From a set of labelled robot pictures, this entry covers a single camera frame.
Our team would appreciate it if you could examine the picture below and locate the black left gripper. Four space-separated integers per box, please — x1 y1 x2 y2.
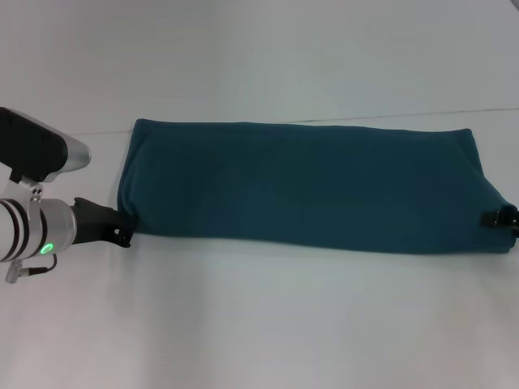
71 197 139 248

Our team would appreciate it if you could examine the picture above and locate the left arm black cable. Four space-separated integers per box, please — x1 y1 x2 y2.
3 254 58 284

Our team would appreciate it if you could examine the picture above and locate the teal blue shirt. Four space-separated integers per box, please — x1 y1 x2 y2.
116 117 519 257

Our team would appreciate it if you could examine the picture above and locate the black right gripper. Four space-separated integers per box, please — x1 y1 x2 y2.
481 204 519 237

